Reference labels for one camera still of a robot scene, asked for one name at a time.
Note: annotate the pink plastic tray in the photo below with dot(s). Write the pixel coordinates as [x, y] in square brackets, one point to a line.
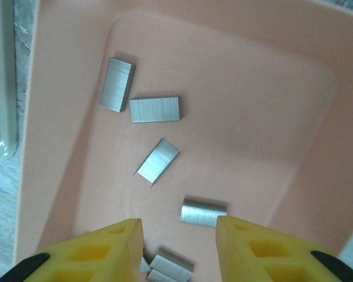
[238, 132]

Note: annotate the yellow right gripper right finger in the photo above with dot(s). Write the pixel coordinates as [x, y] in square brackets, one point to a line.
[267, 255]

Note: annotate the silver staple strip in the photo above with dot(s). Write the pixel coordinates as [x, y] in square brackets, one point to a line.
[116, 85]
[198, 214]
[155, 109]
[144, 264]
[157, 163]
[164, 277]
[172, 265]

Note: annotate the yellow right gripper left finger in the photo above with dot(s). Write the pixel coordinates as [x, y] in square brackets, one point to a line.
[106, 252]

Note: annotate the cream white stapler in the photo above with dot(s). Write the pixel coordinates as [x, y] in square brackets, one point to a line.
[0, 73]

